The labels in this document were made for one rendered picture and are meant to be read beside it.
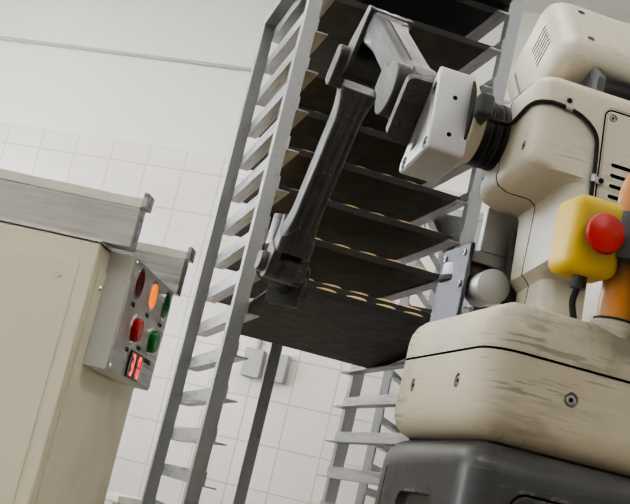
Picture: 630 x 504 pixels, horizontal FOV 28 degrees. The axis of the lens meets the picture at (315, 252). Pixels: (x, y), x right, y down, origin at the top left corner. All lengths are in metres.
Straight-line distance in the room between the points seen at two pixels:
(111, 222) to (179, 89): 4.82
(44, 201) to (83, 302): 0.13
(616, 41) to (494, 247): 0.31
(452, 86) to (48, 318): 0.56
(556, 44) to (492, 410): 0.67
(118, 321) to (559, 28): 0.67
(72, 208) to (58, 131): 4.99
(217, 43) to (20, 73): 1.08
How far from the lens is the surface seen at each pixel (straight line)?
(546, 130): 1.51
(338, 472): 3.18
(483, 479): 1.06
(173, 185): 6.12
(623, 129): 1.56
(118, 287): 1.50
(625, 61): 1.64
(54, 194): 1.50
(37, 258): 1.48
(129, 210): 1.47
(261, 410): 3.23
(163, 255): 1.76
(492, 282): 1.59
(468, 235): 2.75
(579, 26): 1.66
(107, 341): 1.49
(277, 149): 2.65
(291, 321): 2.72
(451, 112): 1.54
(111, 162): 6.29
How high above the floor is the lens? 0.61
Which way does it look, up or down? 11 degrees up
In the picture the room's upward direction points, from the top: 13 degrees clockwise
